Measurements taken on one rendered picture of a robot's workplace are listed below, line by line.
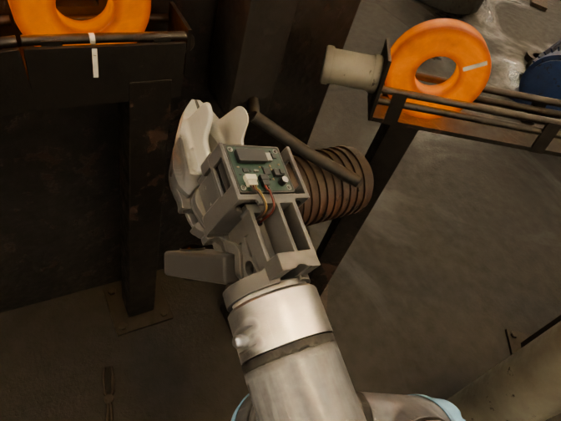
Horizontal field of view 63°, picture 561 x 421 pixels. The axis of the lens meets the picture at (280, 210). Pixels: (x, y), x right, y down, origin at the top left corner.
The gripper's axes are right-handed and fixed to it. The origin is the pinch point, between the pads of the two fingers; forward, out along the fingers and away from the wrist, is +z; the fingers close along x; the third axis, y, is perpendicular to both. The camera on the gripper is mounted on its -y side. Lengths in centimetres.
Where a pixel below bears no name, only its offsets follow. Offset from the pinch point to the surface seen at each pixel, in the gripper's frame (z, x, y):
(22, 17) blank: 19.2, 12.3, -8.4
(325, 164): 3.2, -29.0, -12.0
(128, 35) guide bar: 17.6, 1.2, -6.6
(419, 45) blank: 11.3, -36.6, 7.3
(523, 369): -37, -61, -16
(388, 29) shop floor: 129, -180, -63
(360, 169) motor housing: 3.4, -38.8, -13.5
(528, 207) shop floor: 6, -158, -41
